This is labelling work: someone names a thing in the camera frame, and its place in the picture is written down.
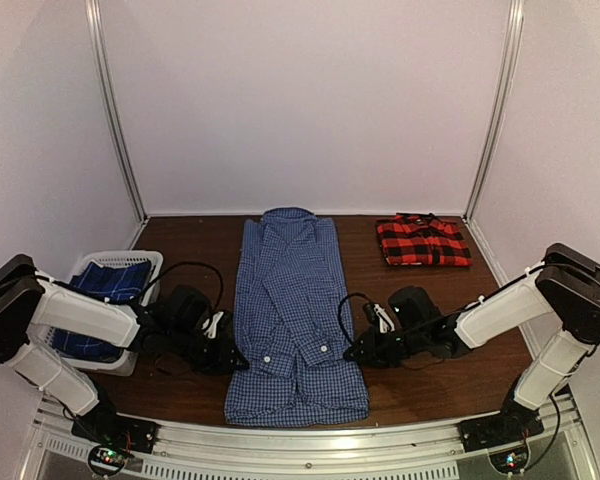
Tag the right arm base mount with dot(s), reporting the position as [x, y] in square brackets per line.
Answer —
[511, 424]

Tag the dark blue plaid shirt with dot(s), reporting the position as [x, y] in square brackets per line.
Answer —
[118, 284]

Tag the white plastic laundry basket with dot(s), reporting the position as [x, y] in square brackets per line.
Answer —
[124, 364]

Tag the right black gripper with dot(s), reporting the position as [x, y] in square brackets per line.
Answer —
[371, 353]

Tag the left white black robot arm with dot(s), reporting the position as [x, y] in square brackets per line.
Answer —
[185, 323]

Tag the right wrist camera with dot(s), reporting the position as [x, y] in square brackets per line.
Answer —
[378, 317]

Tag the aluminium frame post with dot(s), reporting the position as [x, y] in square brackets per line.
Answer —
[509, 60]
[98, 43]

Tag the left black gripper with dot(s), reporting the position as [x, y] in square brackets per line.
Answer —
[221, 362]

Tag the blue small-check long sleeve shirt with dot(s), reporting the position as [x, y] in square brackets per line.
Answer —
[292, 326]

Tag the right aluminium frame post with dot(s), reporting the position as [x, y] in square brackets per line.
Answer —
[509, 60]

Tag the red black plaid shirt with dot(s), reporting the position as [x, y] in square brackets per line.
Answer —
[422, 240]

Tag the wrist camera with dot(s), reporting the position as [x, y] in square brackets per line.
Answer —
[378, 317]
[218, 325]

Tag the left aluminium frame post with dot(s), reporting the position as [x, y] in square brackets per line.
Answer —
[98, 43]

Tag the front aluminium frame rail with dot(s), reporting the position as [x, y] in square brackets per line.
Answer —
[427, 450]

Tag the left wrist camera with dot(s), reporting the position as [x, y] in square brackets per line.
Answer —
[218, 325]

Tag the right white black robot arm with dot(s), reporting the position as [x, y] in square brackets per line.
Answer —
[564, 286]

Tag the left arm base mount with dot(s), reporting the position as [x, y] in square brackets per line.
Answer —
[105, 426]

